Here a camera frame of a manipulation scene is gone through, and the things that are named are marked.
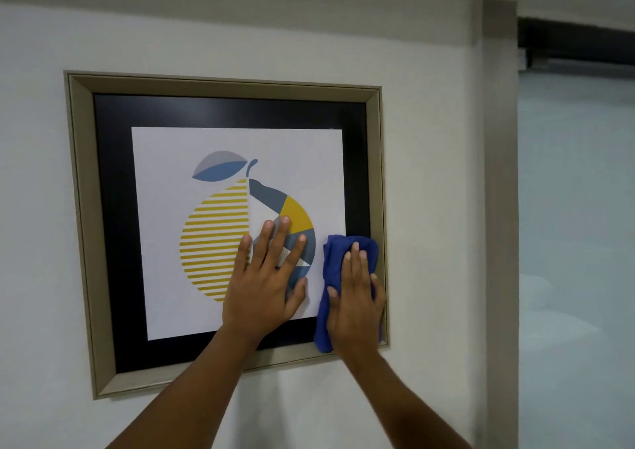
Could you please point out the person's right forearm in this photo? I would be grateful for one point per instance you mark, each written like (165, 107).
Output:
(397, 404)

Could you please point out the person's left little finger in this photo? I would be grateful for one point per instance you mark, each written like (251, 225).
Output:
(242, 257)

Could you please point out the person's right hand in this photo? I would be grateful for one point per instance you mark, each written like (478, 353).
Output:
(353, 310)

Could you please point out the framed fruit art picture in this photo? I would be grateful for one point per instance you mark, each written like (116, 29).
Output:
(163, 166)

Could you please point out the person's right thumb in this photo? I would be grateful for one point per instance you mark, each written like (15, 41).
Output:
(332, 305)

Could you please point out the person's right middle finger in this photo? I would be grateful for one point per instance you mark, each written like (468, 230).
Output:
(364, 272)

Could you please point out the grey door frame post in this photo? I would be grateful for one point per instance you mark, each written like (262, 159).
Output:
(496, 215)

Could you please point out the person's left thumb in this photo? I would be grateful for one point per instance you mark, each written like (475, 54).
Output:
(298, 296)

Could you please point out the person's left middle finger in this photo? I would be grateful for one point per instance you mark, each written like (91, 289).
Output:
(279, 243)

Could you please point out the person's left forearm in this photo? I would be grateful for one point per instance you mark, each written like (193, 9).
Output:
(198, 394)

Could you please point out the black sliding door rail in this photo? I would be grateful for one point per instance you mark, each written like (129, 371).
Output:
(575, 42)

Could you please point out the frosted glass door panel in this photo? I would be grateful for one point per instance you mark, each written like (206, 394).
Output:
(578, 265)

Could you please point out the person's left hand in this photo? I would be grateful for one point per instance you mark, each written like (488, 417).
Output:
(258, 295)

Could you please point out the blue cleaning cloth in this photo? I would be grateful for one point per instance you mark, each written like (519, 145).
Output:
(335, 257)

